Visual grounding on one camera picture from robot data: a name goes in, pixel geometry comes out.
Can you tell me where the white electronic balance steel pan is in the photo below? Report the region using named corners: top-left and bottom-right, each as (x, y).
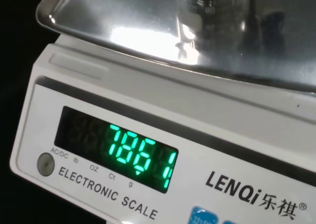
top-left (9, 0), bottom-right (316, 224)

